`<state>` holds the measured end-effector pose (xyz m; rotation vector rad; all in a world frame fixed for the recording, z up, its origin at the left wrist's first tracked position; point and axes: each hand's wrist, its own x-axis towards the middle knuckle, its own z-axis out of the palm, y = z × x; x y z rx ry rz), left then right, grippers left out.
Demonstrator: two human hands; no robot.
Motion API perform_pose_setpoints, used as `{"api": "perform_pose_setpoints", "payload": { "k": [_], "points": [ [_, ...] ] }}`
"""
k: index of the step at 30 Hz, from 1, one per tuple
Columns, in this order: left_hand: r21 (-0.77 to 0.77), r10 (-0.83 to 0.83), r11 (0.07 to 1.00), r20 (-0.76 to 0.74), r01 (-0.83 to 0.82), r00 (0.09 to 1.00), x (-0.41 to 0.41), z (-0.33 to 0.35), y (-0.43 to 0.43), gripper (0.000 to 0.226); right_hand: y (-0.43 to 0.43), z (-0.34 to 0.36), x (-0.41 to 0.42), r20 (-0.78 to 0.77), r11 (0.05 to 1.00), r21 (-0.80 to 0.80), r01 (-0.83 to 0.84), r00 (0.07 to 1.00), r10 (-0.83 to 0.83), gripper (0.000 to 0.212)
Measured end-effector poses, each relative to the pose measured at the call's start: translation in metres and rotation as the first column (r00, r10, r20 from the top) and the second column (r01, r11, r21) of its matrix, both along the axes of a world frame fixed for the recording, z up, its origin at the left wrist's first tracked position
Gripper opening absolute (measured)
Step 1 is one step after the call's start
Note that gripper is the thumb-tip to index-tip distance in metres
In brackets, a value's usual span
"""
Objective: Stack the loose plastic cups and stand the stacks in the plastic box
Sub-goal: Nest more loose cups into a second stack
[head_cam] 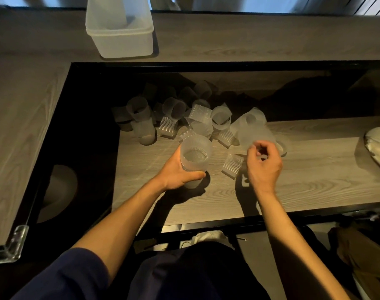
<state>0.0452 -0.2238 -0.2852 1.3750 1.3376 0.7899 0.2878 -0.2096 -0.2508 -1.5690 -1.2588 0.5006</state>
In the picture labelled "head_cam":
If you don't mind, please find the white translucent plastic container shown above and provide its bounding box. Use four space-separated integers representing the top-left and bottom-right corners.
85 0 155 59

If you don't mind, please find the person's right hand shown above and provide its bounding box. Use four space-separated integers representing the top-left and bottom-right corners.
246 140 284 196

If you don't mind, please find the white shoe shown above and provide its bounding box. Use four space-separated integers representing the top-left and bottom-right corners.
179 230 235 250

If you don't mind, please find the white crumpled cloth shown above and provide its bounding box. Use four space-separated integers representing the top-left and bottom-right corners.
364 126 380 174

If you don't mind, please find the person's left forearm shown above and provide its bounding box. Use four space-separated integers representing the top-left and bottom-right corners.
72 177 167 284

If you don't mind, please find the grey rounded object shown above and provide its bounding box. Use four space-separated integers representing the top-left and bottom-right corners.
36 165 79 224

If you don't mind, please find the navy blue garment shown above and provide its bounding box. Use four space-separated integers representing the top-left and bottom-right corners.
11 241 272 300

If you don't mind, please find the brown bag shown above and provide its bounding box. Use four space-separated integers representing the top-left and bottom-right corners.
328 226 380 300

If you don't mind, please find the clear plastic corner guard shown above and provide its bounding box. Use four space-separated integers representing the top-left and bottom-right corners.
0 224 30 265

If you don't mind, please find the ribbed frosted plastic cup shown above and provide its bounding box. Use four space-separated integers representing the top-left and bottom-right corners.
180 134 214 189

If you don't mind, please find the person's left hand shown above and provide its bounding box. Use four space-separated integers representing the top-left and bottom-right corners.
155 145 207 193

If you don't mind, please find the person's right forearm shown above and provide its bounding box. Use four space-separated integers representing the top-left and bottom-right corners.
255 184 350 300

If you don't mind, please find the smooth frosted plastic cup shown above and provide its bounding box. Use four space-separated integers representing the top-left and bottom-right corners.
238 123 287 158

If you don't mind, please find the pile of frosted plastic cups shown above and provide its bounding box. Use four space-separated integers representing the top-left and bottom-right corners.
111 80 268 180

